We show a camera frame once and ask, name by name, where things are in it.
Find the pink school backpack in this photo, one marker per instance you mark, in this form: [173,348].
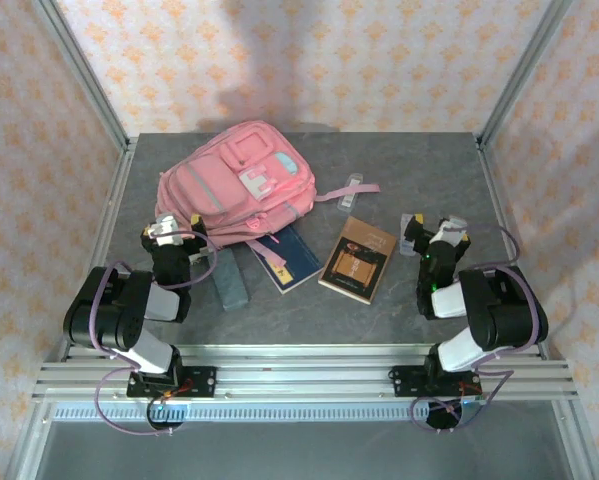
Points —
[219,185]

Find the grey-blue pencil case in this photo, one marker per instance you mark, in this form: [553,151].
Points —
[231,282]

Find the brown hardcover book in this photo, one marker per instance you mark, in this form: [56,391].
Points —
[356,260]

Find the blue notebook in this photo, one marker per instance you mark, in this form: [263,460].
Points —
[291,260]

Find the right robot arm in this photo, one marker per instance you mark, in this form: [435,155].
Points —
[499,310]

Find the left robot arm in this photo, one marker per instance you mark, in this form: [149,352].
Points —
[114,310]

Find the clear plastic pen case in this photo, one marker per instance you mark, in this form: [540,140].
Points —
[407,240]
[350,192]

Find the wide aluminium base beam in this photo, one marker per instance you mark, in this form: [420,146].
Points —
[304,380]

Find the orange patterned backdrop cloth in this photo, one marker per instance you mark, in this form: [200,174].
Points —
[329,60]

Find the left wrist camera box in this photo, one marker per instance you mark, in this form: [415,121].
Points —
[165,230]

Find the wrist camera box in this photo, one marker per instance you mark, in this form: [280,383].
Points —
[165,230]
[449,231]

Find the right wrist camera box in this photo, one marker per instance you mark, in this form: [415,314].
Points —
[449,231]

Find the aluminium side rail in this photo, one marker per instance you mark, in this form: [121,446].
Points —
[499,200]
[99,240]

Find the aluminium frame post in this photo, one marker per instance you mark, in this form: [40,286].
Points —
[524,75]
[79,75]

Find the aluminium frame leg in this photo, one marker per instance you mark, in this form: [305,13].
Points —
[26,445]
[579,445]

